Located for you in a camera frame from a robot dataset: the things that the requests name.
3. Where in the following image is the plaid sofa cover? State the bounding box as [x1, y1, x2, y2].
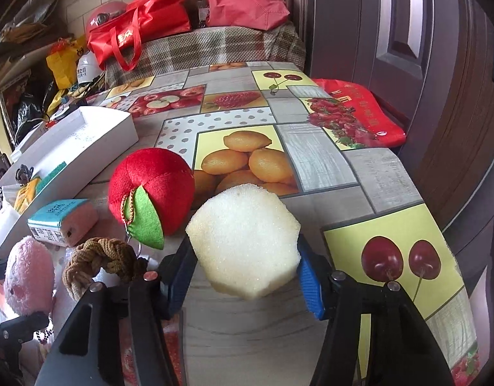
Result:
[104, 21, 308, 90]

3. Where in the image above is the green scouring sponge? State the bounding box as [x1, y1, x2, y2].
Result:
[35, 161, 68, 190]

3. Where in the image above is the dark plastic bag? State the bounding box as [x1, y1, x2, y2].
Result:
[13, 92, 44, 139]

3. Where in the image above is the red plush apple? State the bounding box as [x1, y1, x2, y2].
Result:
[107, 147, 196, 249]

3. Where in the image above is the red tote bag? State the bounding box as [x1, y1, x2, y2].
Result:
[88, 0, 192, 72]

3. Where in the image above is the white foam sponge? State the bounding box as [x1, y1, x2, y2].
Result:
[185, 183, 302, 300]

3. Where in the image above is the white helmet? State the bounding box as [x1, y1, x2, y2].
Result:
[75, 48, 107, 86]

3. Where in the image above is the tissue pack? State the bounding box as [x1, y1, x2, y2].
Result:
[27, 198, 100, 247]

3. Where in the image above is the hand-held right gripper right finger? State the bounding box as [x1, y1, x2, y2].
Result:
[296, 236, 453, 386]

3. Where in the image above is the small dark trinket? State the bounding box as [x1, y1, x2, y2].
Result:
[15, 164, 35, 185]

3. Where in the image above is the white cardboard box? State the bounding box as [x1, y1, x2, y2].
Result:
[0, 105, 140, 252]

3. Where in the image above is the brown rope knot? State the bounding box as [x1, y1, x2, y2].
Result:
[62, 237, 149, 300]

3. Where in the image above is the yellow plastic bag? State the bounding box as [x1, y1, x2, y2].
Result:
[45, 36, 89, 90]

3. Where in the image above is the yellow snack packet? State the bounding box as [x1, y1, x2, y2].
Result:
[13, 177, 42, 215]

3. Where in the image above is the pink plush toy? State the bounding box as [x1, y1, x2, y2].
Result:
[3, 236, 57, 317]

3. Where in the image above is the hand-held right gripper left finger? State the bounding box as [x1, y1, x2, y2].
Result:
[35, 238, 199, 386]

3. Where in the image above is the fruit printed tablecloth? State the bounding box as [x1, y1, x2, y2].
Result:
[81, 60, 486, 386]

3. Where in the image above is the red gift bag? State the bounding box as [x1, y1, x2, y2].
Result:
[310, 78, 407, 149]

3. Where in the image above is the brown panelled door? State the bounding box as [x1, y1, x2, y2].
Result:
[290, 0, 494, 258]

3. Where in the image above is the white box lid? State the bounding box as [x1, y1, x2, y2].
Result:
[9, 122, 51, 162]

